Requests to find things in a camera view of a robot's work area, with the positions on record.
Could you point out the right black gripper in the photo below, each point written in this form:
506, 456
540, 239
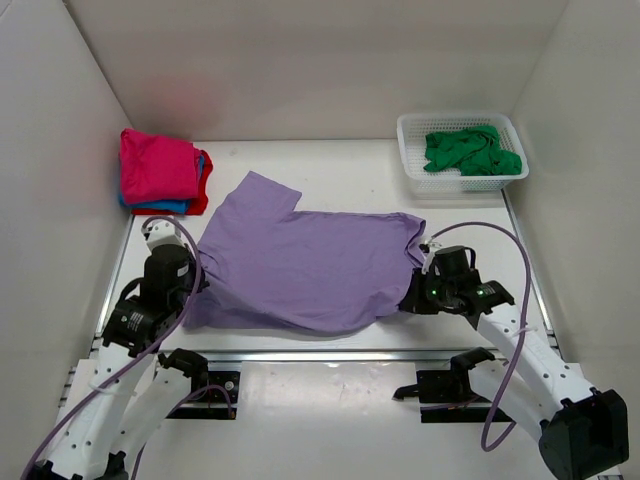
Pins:
414, 301

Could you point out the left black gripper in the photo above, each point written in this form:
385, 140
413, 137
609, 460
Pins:
204, 277

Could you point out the purple t shirt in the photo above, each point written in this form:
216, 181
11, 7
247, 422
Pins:
271, 266

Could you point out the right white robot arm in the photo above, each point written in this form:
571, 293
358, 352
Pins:
580, 430

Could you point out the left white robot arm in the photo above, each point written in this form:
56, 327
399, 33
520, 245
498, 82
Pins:
133, 387

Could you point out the folded blue t shirt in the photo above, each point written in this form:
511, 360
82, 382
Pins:
172, 205

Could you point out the folded red t shirt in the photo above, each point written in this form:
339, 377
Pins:
202, 206

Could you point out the white plastic basket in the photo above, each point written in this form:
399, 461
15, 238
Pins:
411, 130

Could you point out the green t shirt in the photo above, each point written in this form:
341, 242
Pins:
474, 151

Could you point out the folded pink t shirt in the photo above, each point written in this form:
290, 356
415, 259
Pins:
156, 167

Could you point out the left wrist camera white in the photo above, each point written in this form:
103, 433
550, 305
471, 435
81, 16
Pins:
158, 232

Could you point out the aluminium rail front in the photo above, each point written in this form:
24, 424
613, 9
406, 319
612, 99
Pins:
327, 355

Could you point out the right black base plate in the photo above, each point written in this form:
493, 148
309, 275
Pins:
443, 399

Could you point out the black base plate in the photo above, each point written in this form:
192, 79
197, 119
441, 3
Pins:
443, 399
213, 396

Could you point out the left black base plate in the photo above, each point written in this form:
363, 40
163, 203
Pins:
213, 396

